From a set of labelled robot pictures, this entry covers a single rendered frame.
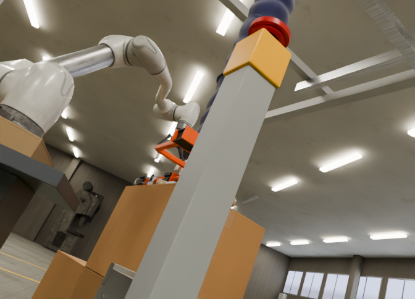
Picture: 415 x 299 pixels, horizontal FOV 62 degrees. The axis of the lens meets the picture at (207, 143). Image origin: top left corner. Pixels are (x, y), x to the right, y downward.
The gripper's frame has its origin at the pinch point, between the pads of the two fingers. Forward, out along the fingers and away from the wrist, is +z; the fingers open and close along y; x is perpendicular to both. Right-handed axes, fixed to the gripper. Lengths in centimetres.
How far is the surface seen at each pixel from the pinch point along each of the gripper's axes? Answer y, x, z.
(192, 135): -26, -76, 11
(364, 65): 148, 11, -194
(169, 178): -3.0, -19.7, 12.6
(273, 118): 183, 169, -190
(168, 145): -26, -59, 13
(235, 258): 13, -71, 41
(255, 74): -49, -140, 27
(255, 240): 19, -70, 31
